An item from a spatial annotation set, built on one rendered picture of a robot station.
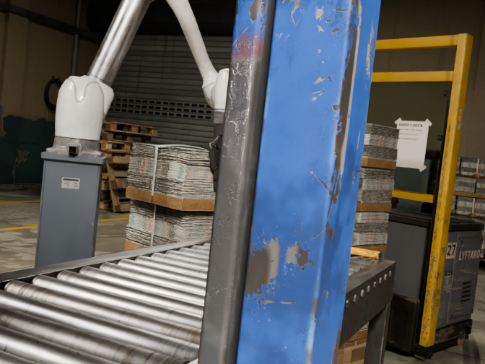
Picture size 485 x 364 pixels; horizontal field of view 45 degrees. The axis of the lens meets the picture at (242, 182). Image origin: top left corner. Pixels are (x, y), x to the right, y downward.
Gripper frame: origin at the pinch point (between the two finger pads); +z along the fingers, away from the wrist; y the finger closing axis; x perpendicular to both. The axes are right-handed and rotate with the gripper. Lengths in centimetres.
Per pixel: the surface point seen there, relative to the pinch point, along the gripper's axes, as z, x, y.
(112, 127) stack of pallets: -26, -579, -314
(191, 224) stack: 18.2, -5.9, 5.9
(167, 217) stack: 17.1, -16.4, 9.7
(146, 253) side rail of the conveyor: 16, 46, 63
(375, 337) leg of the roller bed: 39, 74, -1
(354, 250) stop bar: 15, 63, -1
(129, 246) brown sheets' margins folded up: 33, -40, 9
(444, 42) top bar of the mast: -85, 0, -161
